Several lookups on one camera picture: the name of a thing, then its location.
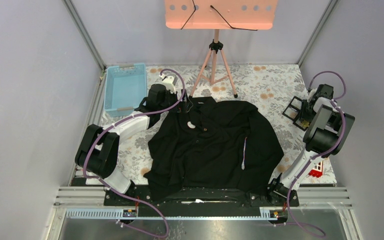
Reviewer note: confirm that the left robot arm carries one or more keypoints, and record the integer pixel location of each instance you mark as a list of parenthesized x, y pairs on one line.
[(98, 151)]

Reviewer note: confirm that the black shirt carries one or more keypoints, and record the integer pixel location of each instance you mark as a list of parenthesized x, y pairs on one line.
[(233, 146)]

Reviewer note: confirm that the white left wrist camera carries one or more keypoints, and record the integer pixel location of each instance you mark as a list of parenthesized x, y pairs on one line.
[(169, 82)]

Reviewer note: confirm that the pink music stand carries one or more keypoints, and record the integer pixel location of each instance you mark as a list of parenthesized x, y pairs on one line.
[(217, 15)]

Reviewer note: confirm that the black brooch display tray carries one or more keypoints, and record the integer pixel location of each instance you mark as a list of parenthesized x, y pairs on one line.
[(292, 113)]

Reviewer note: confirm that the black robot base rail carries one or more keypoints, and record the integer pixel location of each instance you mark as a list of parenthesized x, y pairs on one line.
[(197, 203)]

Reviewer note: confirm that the light blue plastic basket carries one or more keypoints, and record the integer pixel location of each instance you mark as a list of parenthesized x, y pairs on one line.
[(125, 88)]

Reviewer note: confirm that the floral table mat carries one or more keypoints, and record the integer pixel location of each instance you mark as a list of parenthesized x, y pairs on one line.
[(268, 87)]

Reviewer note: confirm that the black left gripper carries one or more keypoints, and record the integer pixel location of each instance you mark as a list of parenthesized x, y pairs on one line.
[(183, 106)]

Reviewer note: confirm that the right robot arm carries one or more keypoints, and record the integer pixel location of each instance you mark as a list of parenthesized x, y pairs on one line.
[(325, 135)]

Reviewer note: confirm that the red white grid box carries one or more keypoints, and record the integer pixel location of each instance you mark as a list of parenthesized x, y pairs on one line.
[(318, 170)]

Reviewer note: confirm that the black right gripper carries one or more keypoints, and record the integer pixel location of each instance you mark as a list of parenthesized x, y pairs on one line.
[(304, 115)]

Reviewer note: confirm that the aluminium frame rail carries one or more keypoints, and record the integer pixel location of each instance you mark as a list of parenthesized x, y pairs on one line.
[(84, 33)]

